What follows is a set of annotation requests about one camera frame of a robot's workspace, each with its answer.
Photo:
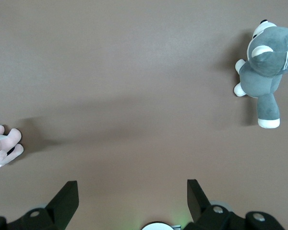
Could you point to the pale pink small plush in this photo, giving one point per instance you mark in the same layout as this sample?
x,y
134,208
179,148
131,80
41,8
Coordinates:
x,y
10,141

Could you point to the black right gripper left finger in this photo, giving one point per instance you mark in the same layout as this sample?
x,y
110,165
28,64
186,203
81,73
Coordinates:
x,y
50,213

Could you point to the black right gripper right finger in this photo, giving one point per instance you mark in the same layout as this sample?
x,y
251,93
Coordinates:
x,y
213,218

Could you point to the grey white husky plush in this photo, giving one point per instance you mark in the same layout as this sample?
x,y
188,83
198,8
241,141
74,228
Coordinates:
x,y
261,79

